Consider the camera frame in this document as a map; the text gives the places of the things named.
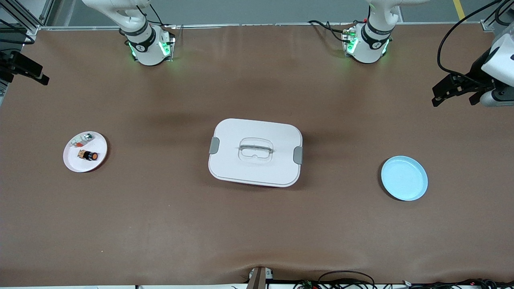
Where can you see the white round plate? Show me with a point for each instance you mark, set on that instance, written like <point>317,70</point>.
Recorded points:
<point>80,164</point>

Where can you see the aluminium frame profile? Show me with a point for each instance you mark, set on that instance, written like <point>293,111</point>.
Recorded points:
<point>488,26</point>
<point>32,28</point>

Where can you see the orange push button switch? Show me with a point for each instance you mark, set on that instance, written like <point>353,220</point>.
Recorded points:
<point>88,155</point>

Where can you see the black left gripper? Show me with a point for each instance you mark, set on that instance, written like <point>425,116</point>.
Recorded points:
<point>476,70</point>

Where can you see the silver table edge rail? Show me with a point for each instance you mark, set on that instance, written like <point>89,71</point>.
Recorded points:
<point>261,25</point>

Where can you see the brown metal bracket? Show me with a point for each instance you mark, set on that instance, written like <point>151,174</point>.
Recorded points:
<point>257,281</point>

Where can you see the brown table mat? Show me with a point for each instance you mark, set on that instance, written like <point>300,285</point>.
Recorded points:
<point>257,224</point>

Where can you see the light blue round plate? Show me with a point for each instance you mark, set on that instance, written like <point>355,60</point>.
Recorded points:
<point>403,180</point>

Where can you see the white lidded storage box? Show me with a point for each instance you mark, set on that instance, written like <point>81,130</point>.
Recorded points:
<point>257,168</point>

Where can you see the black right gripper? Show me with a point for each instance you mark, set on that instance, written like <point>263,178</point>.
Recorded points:
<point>8,64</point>

